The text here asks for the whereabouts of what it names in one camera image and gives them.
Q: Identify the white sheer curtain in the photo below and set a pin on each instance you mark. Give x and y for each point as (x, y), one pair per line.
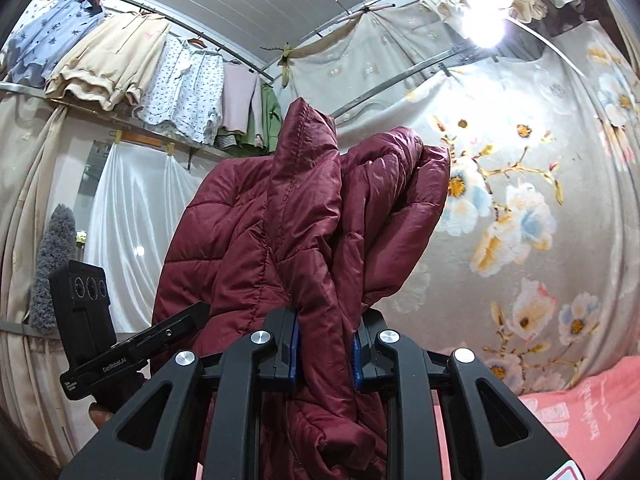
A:
(130, 210)

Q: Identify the pale pink sweater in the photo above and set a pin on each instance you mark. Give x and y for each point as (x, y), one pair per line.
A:
(240, 100)

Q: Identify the bright lamp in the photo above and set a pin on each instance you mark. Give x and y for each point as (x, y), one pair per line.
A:
(485, 30)

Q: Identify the white patterned shirt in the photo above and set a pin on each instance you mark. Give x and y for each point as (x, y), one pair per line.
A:
(185, 90)

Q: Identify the pink printed blanket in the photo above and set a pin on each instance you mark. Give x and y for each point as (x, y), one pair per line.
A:
(575, 410)

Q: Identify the beige hoodie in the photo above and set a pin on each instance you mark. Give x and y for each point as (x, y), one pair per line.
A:
(110, 60)

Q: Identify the yellow clip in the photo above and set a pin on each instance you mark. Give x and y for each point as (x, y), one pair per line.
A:
(286, 65)

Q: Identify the maroon quilted jacket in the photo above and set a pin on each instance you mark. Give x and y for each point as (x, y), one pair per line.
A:
(240, 240)

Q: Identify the person's left hand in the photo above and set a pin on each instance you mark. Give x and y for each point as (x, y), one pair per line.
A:
(101, 415)

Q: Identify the blue patterned shirt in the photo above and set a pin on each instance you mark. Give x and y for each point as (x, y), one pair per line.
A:
(45, 40)

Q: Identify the pale pleated curtain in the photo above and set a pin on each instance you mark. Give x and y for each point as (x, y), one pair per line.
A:
(30, 160)

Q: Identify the curved metal clothes rail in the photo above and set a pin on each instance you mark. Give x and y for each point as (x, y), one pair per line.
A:
(150, 7)

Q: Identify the dark hanging garment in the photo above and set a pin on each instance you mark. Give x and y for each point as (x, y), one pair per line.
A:
(520, 45)

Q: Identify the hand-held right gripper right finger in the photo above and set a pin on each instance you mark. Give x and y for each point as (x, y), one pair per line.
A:
(356, 360)

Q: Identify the grey fluffy duster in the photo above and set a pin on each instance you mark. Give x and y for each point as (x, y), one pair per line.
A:
(55, 245)

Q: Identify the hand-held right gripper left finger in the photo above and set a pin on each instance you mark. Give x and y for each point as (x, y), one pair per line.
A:
(295, 352)

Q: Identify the metal shelf rail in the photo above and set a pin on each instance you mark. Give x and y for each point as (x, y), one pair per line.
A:
(100, 112)

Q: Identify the green garment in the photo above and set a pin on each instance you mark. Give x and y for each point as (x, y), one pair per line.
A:
(272, 115)

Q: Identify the grey floral curtain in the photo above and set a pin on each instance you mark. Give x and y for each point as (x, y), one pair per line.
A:
(500, 160)

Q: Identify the plain grey hanging sheet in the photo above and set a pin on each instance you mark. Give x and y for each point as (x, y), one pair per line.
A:
(380, 60)

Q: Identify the striped garment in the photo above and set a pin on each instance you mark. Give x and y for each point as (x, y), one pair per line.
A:
(227, 140)

